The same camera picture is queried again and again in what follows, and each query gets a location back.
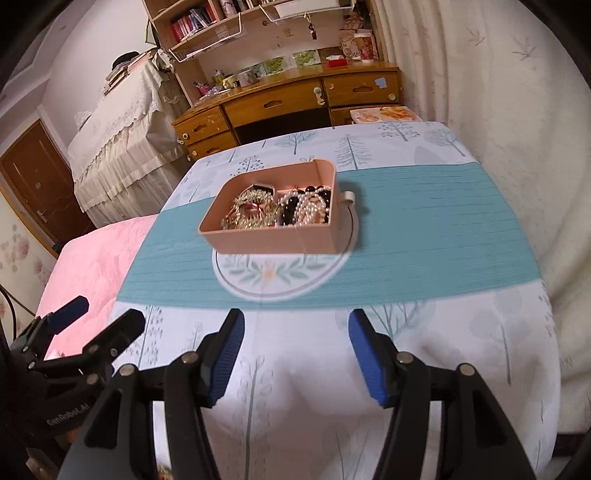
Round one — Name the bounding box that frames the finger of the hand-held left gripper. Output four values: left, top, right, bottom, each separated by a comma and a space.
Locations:
11, 295, 90, 360
32, 308, 146, 385

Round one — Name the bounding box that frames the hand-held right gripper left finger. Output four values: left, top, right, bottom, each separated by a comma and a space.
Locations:
58, 308, 245, 480

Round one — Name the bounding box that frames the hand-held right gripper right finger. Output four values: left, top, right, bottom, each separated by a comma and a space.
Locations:
348, 308, 536, 480

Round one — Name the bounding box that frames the pink jewelry box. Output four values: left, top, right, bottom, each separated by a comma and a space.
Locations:
198, 158, 357, 254

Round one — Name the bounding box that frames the gold bead bracelet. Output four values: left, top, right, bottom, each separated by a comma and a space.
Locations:
222, 208, 282, 230

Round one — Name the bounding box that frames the gold chain bracelet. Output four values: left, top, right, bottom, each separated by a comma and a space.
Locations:
231, 189, 278, 217

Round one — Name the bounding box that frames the white pearl bracelet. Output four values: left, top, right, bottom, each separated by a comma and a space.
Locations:
278, 188, 331, 227

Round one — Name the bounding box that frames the black bead bracelet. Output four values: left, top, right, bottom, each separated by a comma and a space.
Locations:
277, 185, 332, 227

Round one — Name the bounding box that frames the pink blanket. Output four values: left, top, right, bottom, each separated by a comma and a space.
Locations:
34, 215, 160, 361

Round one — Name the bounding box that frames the white tree-print tablecloth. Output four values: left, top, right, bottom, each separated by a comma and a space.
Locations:
111, 121, 566, 480

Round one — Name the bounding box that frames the round white leaf-print plate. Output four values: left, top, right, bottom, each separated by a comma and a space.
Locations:
212, 203, 361, 301

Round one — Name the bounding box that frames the brown wooden door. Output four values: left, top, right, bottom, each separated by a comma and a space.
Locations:
0, 119, 95, 259

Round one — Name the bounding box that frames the teal table runner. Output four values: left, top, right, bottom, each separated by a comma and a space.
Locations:
113, 161, 543, 311

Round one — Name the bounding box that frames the cabinet under white lace cover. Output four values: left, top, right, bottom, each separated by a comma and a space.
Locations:
67, 55, 190, 227

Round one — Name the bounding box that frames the orange printed box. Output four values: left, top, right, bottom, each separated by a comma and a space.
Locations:
349, 105, 423, 125

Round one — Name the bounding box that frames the stack of books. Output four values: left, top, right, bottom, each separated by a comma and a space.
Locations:
102, 53, 158, 95

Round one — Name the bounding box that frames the wooden desk with drawers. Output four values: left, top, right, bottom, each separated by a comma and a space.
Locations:
172, 62, 402, 162

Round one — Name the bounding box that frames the white curtain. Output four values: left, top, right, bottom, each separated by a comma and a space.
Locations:
369, 0, 591, 435

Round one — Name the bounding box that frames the row of red books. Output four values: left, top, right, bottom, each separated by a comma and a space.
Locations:
170, 7, 218, 40

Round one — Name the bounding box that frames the wooden desk hutch shelf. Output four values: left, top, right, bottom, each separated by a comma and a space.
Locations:
141, 0, 384, 107

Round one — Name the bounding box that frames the black cable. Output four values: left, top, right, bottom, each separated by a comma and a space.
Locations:
0, 284, 19, 337

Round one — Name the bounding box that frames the white wire basket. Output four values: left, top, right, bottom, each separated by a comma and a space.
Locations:
168, 11, 243, 61
259, 0, 356, 24

